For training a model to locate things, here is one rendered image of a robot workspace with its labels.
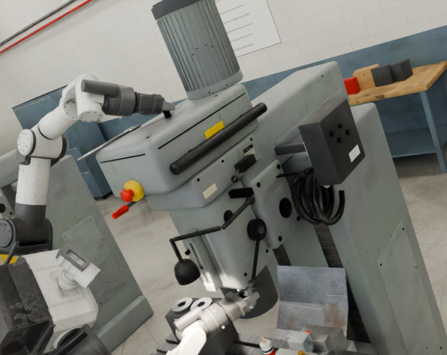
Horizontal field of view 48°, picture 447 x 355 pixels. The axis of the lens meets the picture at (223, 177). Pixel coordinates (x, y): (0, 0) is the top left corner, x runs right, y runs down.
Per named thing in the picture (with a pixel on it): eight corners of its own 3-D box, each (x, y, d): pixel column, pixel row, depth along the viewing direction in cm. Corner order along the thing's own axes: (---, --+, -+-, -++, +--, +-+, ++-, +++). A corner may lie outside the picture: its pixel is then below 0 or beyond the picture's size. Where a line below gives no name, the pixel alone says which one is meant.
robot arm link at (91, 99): (113, 127, 146) (73, 122, 140) (109, 94, 150) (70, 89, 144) (127, 107, 137) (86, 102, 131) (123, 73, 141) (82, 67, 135)
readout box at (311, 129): (345, 184, 152) (322, 120, 146) (319, 187, 159) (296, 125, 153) (369, 156, 166) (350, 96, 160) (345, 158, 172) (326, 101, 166)
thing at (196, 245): (216, 291, 160) (190, 234, 154) (206, 291, 162) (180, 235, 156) (223, 284, 162) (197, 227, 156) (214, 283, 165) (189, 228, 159)
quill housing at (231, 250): (246, 294, 157) (207, 204, 148) (199, 289, 172) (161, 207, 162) (277, 258, 170) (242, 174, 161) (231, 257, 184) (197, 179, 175)
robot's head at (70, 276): (78, 296, 144) (91, 279, 139) (51, 275, 144) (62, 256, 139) (91, 283, 149) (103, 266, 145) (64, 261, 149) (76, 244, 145)
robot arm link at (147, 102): (144, 122, 157) (107, 119, 150) (146, 91, 156) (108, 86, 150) (162, 121, 146) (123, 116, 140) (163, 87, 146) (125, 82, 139)
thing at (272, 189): (279, 251, 168) (251, 182, 161) (225, 250, 185) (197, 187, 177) (305, 221, 181) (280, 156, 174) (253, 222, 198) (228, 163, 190)
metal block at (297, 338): (308, 358, 165) (302, 343, 164) (292, 355, 169) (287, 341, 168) (315, 346, 169) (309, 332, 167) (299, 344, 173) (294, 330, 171)
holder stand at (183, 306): (224, 356, 197) (204, 314, 191) (182, 352, 210) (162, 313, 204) (238, 334, 206) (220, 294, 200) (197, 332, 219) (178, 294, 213)
